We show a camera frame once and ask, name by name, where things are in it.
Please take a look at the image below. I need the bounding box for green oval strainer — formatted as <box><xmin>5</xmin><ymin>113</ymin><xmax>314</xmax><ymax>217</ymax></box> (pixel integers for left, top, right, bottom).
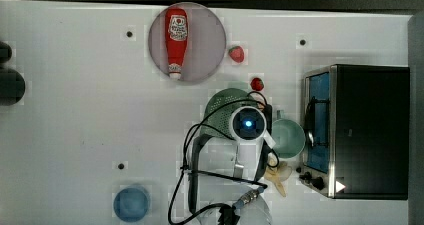
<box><xmin>200</xmin><ymin>82</ymin><xmax>272</xmax><ymax>138</ymax></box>

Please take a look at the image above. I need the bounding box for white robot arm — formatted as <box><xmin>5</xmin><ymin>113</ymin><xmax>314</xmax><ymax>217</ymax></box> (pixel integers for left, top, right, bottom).
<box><xmin>188</xmin><ymin>106</ymin><xmax>275</xmax><ymax>225</ymax></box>

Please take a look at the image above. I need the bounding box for red toy strawberry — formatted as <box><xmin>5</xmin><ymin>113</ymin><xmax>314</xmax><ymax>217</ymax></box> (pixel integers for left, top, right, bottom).
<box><xmin>250</xmin><ymin>77</ymin><xmax>264</xmax><ymax>91</ymax></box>

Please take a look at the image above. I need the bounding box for pink toy strawberry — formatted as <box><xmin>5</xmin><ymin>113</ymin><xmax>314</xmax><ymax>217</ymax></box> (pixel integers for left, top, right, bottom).
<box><xmin>228</xmin><ymin>46</ymin><xmax>245</xmax><ymax>63</ymax></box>

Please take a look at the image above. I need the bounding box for grey round plate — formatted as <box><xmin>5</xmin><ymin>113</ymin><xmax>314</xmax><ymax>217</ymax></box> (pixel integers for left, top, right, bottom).
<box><xmin>148</xmin><ymin>2</ymin><xmax>226</xmax><ymax>83</ymax></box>

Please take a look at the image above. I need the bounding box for green mug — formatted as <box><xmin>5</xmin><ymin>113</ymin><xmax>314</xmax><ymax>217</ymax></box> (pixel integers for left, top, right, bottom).
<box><xmin>272</xmin><ymin>110</ymin><xmax>305</xmax><ymax>159</ymax></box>

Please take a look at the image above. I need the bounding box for red ketchup bottle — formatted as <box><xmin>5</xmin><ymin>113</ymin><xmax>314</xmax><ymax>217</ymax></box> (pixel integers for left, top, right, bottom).
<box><xmin>165</xmin><ymin>7</ymin><xmax>189</xmax><ymax>80</ymax></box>

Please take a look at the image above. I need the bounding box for toy peeled banana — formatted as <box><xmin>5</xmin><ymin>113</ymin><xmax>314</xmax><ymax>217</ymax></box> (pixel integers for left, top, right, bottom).
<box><xmin>264</xmin><ymin>159</ymin><xmax>292</xmax><ymax>197</ymax></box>

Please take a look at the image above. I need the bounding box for blue cup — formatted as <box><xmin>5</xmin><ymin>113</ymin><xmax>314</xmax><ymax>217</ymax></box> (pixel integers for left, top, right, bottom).
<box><xmin>113</xmin><ymin>186</ymin><xmax>150</xmax><ymax>223</ymax></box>

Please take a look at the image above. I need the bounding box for large black cylinder holder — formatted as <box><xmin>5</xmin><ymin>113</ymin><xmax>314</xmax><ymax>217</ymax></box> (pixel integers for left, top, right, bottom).
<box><xmin>0</xmin><ymin>68</ymin><xmax>26</xmax><ymax>106</ymax></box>

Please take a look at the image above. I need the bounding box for small black cylinder holder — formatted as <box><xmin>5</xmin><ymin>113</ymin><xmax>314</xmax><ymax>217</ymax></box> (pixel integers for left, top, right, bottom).
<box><xmin>0</xmin><ymin>41</ymin><xmax>12</xmax><ymax>64</ymax></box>

